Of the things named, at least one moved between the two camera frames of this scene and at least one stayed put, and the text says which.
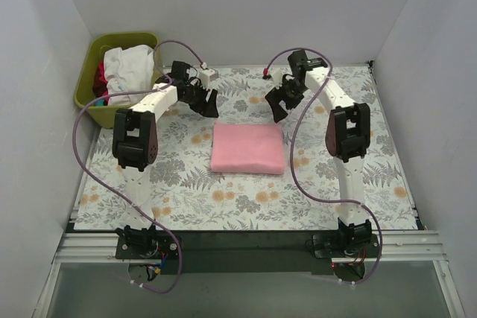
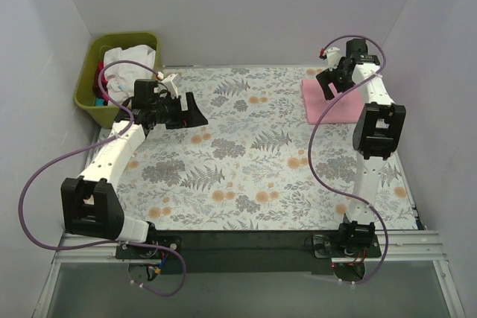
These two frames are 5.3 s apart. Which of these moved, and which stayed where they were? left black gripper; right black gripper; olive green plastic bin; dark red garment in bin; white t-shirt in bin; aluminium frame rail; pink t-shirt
Moved: pink t-shirt; right black gripper; left black gripper
Stayed: aluminium frame rail; olive green plastic bin; white t-shirt in bin; dark red garment in bin
